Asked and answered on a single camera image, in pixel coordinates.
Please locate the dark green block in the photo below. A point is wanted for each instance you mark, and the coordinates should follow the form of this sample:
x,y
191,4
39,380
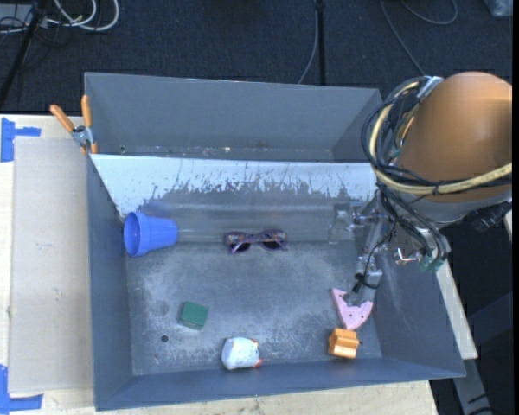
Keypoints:
x,y
193,314

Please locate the orange notched block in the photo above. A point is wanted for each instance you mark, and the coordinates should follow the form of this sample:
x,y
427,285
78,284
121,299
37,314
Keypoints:
x,y
342,344

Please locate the pink flat toy piece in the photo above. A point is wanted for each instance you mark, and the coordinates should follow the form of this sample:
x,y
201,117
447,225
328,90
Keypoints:
x,y
350,317

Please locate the pale wood flat board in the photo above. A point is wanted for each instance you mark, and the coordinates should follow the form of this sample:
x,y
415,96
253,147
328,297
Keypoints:
x,y
47,266

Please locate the blue plastic cup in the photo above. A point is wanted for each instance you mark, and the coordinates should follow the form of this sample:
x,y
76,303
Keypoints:
x,y
151,234

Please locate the white toy animal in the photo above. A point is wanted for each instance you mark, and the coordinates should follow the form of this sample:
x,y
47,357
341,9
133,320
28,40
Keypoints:
x,y
240,353

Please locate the black cylinder on white bracket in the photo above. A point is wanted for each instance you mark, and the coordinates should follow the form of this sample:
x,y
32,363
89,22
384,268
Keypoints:
x,y
486,218

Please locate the grey metal bin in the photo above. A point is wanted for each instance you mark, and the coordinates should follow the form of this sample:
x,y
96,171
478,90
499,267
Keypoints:
x,y
259,301

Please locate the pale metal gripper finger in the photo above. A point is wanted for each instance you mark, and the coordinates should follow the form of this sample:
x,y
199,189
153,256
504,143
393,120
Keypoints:
x,y
370,278
344,225

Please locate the purple sunglasses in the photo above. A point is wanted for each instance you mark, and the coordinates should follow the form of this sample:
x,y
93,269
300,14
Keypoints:
x,y
235,241

